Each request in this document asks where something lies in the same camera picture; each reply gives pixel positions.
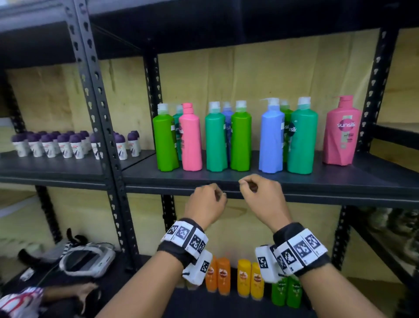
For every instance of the small yellow shampoo bottle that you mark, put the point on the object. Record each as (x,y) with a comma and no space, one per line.
(244,278)
(257,281)

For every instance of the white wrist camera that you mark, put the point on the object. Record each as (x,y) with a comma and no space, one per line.
(198,268)
(266,263)

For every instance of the small orange shampoo bottle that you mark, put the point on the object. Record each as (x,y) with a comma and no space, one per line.
(211,275)
(224,276)

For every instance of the right wristband with marker tags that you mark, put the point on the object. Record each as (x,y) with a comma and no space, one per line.
(301,249)

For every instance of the large blue shampoo bottle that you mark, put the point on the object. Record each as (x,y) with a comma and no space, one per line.
(271,147)
(228,118)

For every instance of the large pink shampoo bottle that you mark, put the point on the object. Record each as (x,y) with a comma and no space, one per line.
(191,147)
(340,147)

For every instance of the person's right forearm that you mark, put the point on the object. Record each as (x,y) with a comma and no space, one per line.
(334,295)

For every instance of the wristband with marker tags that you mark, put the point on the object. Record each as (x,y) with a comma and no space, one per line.
(301,249)
(183,236)

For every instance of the person's left forearm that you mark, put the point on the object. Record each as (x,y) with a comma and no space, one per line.
(144,288)

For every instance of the white plastic device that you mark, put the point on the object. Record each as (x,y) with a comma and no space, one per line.
(98,262)

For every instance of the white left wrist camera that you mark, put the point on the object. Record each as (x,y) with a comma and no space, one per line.
(198,268)

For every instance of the group of purple-capped deodorants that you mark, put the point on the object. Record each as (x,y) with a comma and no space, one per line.
(49,147)

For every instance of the person's right hand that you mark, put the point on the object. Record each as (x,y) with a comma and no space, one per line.
(266,203)

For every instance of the large teal shampoo bottle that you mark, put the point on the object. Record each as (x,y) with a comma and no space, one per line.
(176,119)
(302,150)
(216,144)

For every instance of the left wristband with marker tags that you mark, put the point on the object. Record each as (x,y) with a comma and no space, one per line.
(183,236)

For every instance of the large green shampoo bottle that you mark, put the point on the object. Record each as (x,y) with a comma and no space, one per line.
(287,114)
(165,144)
(240,144)

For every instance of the person's left hand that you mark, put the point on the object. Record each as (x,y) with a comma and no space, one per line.
(204,204)

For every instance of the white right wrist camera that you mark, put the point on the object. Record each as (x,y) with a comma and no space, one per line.
(266,263)

